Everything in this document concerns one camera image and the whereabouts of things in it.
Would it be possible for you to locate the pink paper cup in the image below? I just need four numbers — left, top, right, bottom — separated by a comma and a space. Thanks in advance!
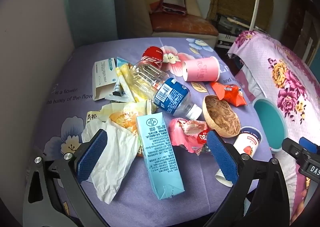
182, 56, 220, 82

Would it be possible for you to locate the light blue milk carton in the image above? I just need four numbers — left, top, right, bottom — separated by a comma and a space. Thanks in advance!
136, 112, 184, 200

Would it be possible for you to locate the beige sofa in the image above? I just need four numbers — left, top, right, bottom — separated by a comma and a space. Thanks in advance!
125, 0, 219, 48

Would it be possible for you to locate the pink floral quilt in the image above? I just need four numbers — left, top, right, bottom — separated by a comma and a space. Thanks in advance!
228, 31, 319, 223

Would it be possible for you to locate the white medicine box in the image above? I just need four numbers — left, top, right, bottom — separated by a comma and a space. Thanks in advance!
92, 58, 118, 101

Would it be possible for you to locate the white tissue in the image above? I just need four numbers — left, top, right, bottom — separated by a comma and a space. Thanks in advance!
81, 119, 139, 204

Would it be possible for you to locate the yellow cake wrapper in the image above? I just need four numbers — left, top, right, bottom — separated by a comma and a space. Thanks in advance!
86, 99, 158, 157

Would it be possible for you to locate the pink snack bag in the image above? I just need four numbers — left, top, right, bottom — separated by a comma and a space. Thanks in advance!
168, 118, 210, 155

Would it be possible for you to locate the clear bottle blue label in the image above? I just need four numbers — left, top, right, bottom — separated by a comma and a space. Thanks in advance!
129, 60, 202, 120

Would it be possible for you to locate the orange snack wrapper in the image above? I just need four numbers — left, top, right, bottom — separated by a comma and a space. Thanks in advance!
210, 82, 247, 107

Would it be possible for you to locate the yellow white striped wrapper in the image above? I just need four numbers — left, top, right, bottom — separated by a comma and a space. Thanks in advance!
116, 63, 144, 102

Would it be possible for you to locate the orange brown seat cushion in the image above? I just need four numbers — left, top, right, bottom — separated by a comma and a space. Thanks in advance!
150, 12, 219, 36

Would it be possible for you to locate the yogurt cup strawberry label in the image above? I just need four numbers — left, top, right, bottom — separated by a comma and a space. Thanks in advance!
215, 126, 263, 187

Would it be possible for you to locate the teal trash bin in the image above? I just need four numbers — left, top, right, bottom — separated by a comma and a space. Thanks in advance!
252, 98, 287, 153

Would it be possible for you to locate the black stereo equipment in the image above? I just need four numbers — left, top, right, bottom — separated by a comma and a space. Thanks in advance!
211, 13, 271, 49

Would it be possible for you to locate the brown paper bowl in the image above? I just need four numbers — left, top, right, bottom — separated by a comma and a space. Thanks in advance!
202, 95, 241, 138

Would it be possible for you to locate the blue white sachet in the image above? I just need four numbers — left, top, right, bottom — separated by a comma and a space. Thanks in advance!
105, 57, 135, 102

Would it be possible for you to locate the red cola can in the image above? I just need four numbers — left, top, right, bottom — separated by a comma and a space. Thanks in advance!
141, 46, 164, 69

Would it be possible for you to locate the white pole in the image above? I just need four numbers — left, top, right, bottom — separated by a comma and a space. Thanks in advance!
249, 0, 260, 31

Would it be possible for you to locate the purple floral bed sheet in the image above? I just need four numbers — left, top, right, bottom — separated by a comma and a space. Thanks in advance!
24, 37, 273, 220

